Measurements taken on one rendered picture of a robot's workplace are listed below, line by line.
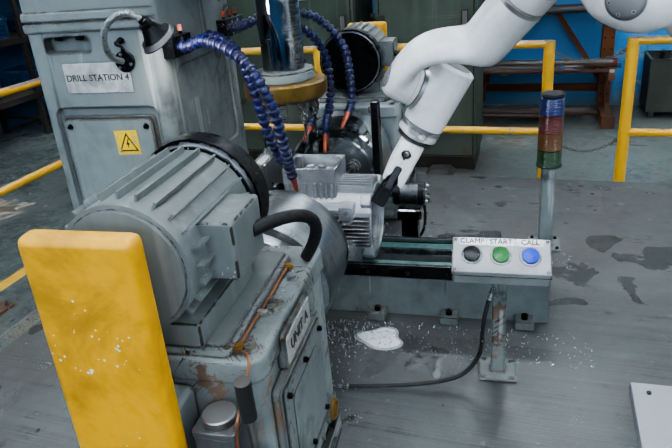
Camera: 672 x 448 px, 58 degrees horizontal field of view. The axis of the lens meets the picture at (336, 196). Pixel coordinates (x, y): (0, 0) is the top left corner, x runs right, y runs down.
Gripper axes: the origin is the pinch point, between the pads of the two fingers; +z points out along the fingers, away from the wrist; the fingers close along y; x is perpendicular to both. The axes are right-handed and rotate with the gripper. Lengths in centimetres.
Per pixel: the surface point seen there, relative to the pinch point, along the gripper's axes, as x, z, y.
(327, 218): 7.7, 1.0, -18.4
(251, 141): 95, 160, 322
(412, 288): -16.3, 15.9, -1.1
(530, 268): -27.3, -11.4, -22.2
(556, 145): -33, -19, 33
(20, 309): 126, 198, 100
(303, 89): 24.6, -13.0, -0.7
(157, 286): 20, -8, -67
